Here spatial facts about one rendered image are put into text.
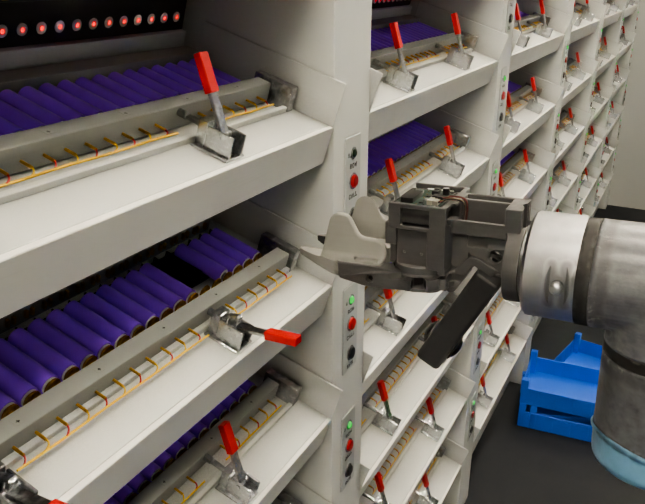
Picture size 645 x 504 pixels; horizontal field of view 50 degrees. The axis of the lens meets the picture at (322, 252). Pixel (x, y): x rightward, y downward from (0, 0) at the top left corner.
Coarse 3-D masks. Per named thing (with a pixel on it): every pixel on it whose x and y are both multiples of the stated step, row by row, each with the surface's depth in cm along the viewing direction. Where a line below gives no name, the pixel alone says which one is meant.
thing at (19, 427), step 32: (288, 256) 82; (224, 288) 73; (160, 320) 66; (192, 320) 67; (128, 352) 61; (64, 384) 56; (96, 384) 57; (32, 416) 52; (64, 416) 55; (0, 448) 50
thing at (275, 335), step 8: (240, 320) 68; (240, 328) 68; (248, 328) 68; (256, 328) 68; (272, 328) 67; (264, 336) 67; (272, 336) 66; (280, 336) 66; (288, 336) 66; (296, 336) 66; (288, 344) 66; (296, 344) 65
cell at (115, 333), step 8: (72, 304) 65; (80, 304) 65; (64, 312) 64; (72, 312) 64; (80, 312) 64; (88, 312) 64; (80, 320) 64; (88, 320) 64; (96, 320) 64; (104, 320) 64; (96, 328) 63; (104, 328) 63; (112, 328) 63; (104, 336) 63; (112, 336) 63; (120, 336) 63; (112, 344) 63
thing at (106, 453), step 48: (240, 240) 87; (288, 240) 84; (96, 288) 71; (192, 288) 75; (288, 288) 80; (0, 336) 61; (144, 384) 61; (192, 384) 63; (240, 384) 71; (96, 432) 55; (144, 432) 57; (48, 480) 51; (96, 480) 52
